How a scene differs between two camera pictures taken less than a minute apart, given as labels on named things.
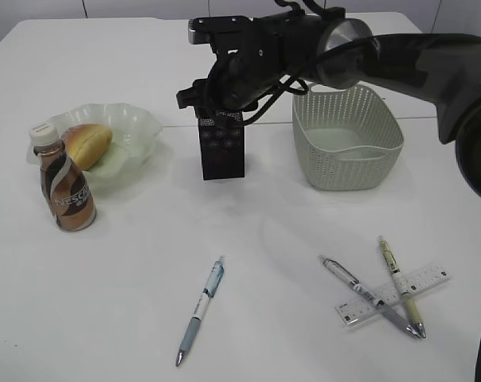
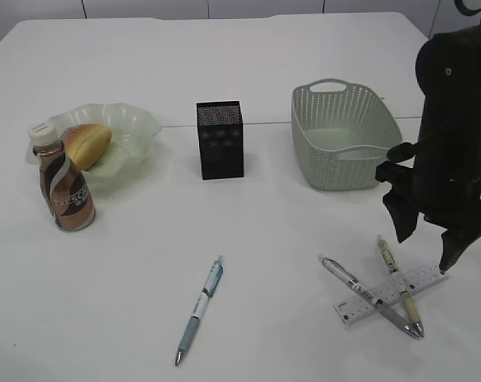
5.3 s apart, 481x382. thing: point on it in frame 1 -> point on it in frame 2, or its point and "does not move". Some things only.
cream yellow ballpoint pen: (416, 325) does not move
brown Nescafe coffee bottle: (66, 189) does not move
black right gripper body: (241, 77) -> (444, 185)
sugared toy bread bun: (87, 142) does not move
